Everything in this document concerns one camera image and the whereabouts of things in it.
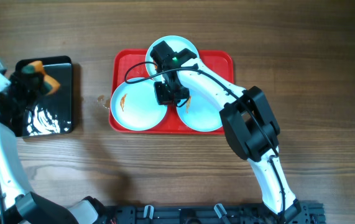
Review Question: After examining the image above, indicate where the light blue plate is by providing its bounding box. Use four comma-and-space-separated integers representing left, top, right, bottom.
110, 77, 167, 131
177, 90, 222, 132
145, 35, 200, 82

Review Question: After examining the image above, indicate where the orange green sponge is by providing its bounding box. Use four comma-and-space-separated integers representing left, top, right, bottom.
21, 60, 60, 95

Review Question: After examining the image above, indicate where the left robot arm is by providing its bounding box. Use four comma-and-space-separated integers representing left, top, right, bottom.
0, 68, 103, 223

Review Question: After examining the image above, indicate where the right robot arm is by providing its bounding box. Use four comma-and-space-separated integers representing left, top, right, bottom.
147, 40, 300, 223

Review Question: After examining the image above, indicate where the black water tray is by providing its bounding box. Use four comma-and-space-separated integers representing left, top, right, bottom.
16, 55, 73, 138

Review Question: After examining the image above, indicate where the red plastic tray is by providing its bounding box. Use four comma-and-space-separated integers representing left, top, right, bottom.
112, 49, 234, 135

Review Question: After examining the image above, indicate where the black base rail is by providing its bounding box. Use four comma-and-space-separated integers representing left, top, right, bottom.
103, 201, 326, 224

